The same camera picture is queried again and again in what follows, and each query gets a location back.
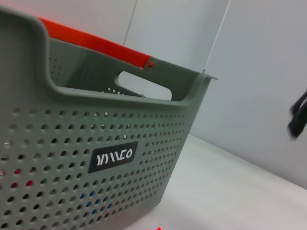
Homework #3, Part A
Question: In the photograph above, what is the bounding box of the small red square brick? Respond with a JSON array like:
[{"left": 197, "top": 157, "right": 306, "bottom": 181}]
[{"left": 11, "top": 167, "right": 33, "bottom": 189}]

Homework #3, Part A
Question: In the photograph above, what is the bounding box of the blue square plate brick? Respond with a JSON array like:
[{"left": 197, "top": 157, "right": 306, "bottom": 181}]
[{"left": 79, "top": 191, "right": 113, "bottom": 216}]

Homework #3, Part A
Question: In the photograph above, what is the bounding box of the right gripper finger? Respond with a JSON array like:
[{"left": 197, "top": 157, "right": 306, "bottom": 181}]
[{"left": 287, "top": 88, "right": 307, "bottom": 139}]

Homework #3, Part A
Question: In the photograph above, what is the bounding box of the red rectangular object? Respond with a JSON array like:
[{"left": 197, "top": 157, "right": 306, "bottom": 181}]
[{"left": 35, "top": 16, "right": 155, "bottom": 70}]

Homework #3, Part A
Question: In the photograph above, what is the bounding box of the grey-green perforated storage bin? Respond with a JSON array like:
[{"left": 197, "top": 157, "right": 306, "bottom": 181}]
[{"left": 0, "top": 6, "right": 219, "bottom": 230}]

